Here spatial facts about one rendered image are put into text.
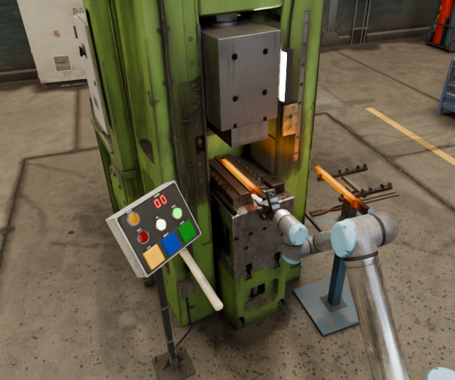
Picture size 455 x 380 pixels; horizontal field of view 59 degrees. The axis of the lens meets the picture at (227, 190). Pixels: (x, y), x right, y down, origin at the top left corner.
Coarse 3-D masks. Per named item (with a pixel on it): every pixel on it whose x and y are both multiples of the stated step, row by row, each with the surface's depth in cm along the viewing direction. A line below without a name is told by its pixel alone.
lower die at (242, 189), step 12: (216, 156) 238; (228, 156) 239; (216, 168) 228; (240, 168) 227; (216, 180) 219; (228, 180) 217; (240, 180) 215; (252, 180) 216; (228, 192) 209; (240, 192) 207; (240, 204) 208
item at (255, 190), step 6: (222, 162) 232; (228, 162) 230; (228, 168) 227; (234, 168) 224; (240, 174) 218; (246, 180) 213; (252, 186) 208; (252, 192) 205; (258, 192) 203; (264, 198) 198
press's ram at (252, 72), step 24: (240, 24) 181; (216, 48) 162; (240, 48) 166; (264, 48) 171; (216, 72) 168; (240, 72) 171; (264, 72) 177; (216, 96) 175; (240, 96) 177; (264, 96) 183; (216, 120) 182; (240, 120) 183
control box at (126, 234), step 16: (160, 192) 173; (176, 192) 179; (128, 208) 163; (144, 208) 166; (160, 208) 172; (112, 224) 160; (128, 224) 160; (144, 224) 165; (176, 224) 176; (192, 224) 182; (128, 240) 159; (160, 240) 170; (192, 240) 181; (128, 256) 165; (144, 272) 162
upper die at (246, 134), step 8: (264, 120) 190; (216, 128) 198; (240, 128) 185; (248, 128) 187; (256, 128) 189; (264, 128) 192; (224, 136) 192; (232, 136) 185; (240, 136) 187; (248, 136) 189; (256, 136) 192; (264, 136) 194; (232, 144) 187; (240, 144) 190
